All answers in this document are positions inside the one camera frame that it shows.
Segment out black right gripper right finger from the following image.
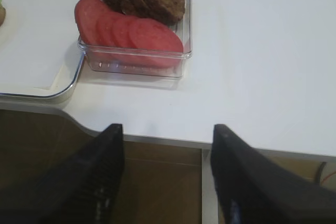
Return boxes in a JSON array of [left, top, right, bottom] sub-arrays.
[[211, 124, 335, 223]]

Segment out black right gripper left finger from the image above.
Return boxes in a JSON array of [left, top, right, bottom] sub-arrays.
[[1, 124, 124, 223]]

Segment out red tomato slice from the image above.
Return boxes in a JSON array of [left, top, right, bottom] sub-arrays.
[[96, 11, 124, 47], [75, 0, 110, 46], [129, 18, 183, 68], [112, 16, 138, 48]]

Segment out clear plastic meat container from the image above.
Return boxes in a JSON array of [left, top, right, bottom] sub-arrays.
[[75, 0, 192, 78]]

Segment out white serving tray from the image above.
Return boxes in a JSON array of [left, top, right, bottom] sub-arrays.
[[0, 0, 97, 100]]

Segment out white tray liner paper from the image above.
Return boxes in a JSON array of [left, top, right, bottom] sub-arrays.
[[0, 0, 82, 90]]

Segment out bottom burger bun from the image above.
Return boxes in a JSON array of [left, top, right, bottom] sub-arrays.
[[0, 4, 6, 26]]

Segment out red and black cables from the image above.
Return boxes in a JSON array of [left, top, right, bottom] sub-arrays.
[[312, 161, 336, 186]]

